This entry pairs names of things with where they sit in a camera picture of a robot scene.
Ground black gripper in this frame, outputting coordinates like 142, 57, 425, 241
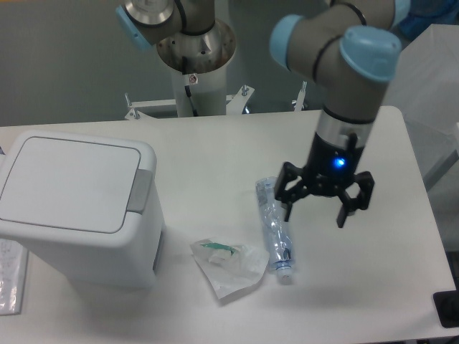
274, 133, 374, 228

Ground white push-lid trash can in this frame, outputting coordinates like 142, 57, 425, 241
1, 130, 165, 288

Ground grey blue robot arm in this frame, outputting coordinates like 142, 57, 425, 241
115, 1, 410, 226

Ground crushed clear plastic bottle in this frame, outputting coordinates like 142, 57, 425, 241
255, 176, 294, 285

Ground clear plastic wrapper bag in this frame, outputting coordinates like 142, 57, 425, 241
190, 237, 269, 300

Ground black device at edge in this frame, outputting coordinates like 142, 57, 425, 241
433, 290, 458, 328

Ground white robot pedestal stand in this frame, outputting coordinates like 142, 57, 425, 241
125, 19, 255, 120

